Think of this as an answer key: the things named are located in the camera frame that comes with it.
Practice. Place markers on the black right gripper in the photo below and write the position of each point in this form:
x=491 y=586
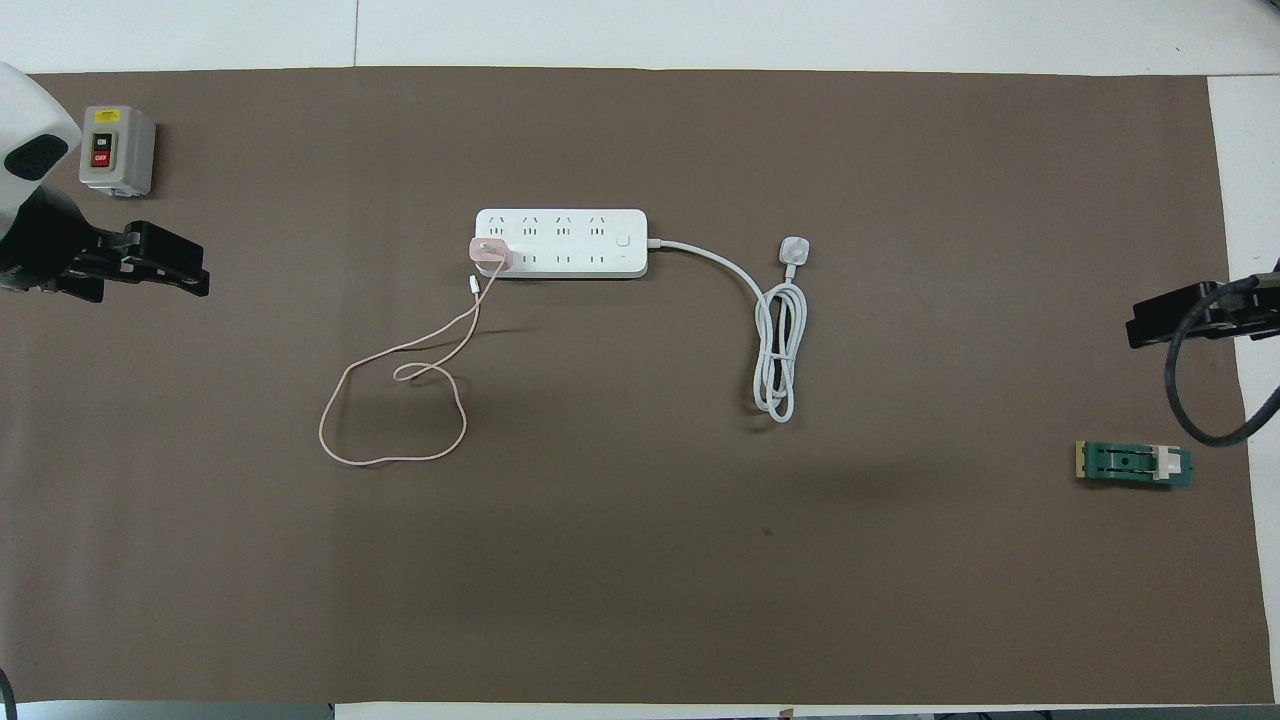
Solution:
x=1245 y=312

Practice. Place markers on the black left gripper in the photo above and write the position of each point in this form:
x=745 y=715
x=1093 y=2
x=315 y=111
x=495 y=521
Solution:
x=55 y=245

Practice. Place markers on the pink charger plug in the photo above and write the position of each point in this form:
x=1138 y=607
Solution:
x=490 y=256

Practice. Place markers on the white power strip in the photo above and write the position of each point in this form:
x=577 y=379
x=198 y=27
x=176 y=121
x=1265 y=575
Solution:
x=570 y=243

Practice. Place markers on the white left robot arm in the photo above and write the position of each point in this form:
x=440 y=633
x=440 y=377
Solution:
x=30 y=120

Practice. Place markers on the green circuit board piece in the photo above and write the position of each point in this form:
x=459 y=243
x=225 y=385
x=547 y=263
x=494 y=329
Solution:
x=1130 y=463

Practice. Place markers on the brown table mat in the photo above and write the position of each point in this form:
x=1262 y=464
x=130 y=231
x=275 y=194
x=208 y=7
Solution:
x=640 y=560

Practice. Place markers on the grey on-off switch box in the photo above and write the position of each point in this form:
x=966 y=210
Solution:
x=117 y=150

